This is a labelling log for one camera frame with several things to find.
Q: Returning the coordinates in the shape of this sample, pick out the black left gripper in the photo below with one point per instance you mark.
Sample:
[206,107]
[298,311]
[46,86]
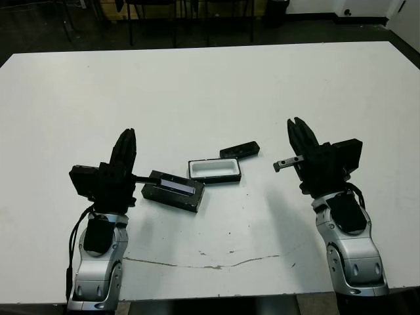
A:
[115,193]

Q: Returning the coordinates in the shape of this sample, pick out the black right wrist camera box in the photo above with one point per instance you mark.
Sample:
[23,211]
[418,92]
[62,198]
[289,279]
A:
[349,154]

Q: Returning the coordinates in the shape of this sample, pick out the black trash bin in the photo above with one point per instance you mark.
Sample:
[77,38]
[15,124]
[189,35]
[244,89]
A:
[275,13]

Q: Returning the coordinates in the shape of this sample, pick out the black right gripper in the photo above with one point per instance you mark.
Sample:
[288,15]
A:
[321,170]

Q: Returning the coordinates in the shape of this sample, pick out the slim black camera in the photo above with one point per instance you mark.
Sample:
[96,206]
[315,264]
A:
[239,150]

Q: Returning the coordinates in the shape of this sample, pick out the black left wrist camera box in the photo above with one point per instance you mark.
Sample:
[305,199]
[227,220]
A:
[82,180]

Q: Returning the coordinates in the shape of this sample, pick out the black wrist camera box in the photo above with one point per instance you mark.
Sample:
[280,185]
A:
[349,154]
[82,180]

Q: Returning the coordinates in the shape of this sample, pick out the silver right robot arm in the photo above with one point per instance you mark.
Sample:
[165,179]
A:
[357,259]

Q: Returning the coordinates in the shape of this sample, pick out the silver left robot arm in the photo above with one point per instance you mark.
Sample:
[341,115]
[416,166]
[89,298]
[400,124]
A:
[98,275]

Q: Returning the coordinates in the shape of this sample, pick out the black box base white liner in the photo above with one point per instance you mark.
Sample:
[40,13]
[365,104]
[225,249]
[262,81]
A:
[213,167]

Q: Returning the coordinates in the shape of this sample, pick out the black box lid silver label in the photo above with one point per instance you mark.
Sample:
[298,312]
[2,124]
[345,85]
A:
[170,197]

